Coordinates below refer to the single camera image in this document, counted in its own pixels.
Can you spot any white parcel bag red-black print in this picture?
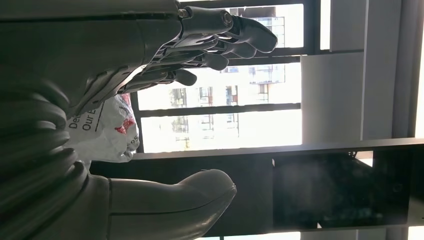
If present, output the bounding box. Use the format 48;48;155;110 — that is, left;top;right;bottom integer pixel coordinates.
63;93;140;170

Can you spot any pale office building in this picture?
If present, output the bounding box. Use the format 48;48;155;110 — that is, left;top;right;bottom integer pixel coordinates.
137;3;304;153

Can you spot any black window frame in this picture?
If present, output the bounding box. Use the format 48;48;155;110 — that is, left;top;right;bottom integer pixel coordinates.
130;0;322;154

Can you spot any black inbound scanner machine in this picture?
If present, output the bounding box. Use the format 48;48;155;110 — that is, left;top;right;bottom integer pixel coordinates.
89;137;424;238

